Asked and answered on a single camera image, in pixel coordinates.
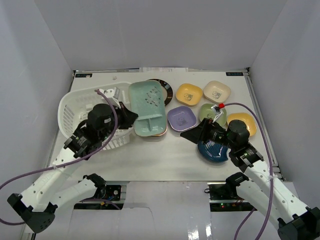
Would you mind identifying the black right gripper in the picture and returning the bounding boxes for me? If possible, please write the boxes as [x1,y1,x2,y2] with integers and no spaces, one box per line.
[180,118,236,150]

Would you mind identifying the dark blue shell plate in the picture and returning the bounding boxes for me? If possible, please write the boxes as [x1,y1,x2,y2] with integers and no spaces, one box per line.
[197,140,228,164]

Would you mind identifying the teal rectangular divided plate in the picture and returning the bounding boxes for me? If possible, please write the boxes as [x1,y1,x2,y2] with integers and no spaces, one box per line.
[128,80,167,137]

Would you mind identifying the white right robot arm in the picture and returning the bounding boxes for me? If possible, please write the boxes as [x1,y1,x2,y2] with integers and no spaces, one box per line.
[180,118,320,240]

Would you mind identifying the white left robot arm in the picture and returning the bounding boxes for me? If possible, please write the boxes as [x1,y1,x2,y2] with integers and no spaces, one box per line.
[7,102,138,234]

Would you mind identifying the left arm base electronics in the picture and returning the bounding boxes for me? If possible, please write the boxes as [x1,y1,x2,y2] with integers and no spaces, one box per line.
[73,184,126,210]

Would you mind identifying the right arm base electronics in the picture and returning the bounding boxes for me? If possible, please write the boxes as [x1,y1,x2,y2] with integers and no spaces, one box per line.
[204,182,253,213]

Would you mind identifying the white plastic dish bin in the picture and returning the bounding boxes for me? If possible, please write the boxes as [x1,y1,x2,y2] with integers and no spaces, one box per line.
[58,82,133,157]

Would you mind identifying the purple square panda dish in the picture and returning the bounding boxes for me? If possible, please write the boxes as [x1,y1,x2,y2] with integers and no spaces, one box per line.
[167,106,197,132]

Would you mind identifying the green square panda dish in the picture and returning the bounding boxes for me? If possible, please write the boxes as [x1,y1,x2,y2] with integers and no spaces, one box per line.
[199,103,227,127]

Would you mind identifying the yellow square panda dish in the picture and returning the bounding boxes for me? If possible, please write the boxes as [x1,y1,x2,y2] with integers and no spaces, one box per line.
[175,83,203,107]

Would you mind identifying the cream square panda dish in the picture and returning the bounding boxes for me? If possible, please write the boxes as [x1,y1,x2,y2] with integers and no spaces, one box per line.
[203,80,231,104]

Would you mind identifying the round black rimmed plate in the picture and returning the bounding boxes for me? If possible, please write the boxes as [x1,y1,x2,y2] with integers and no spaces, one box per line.
[148,78,174,106]

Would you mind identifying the papers at table back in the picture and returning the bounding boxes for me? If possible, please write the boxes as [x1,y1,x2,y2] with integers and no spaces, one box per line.
[139,67,189,73]

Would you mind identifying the yellow square dish right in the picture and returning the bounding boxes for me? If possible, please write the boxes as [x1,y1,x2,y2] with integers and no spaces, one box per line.
[226,112,257,137]

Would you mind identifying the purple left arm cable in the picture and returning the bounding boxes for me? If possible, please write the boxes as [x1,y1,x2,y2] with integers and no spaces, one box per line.
[0,89,118,226]

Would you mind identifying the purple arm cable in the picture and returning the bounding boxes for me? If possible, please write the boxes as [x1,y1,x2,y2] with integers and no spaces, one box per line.
[0,89,118,226]
[223,101,275,240]

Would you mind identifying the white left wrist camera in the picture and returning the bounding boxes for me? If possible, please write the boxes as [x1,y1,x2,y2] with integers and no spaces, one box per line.
[97,87,121,108]

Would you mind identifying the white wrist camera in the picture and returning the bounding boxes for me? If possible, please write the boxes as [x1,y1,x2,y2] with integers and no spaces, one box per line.
[211,103,225,122]
[97,87,121,108]

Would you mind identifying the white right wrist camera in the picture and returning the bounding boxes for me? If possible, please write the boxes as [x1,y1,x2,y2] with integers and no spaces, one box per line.
[211,103,225,122]

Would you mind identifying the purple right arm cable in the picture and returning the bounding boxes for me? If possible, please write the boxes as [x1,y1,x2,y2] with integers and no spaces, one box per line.
[223,101,275,240]

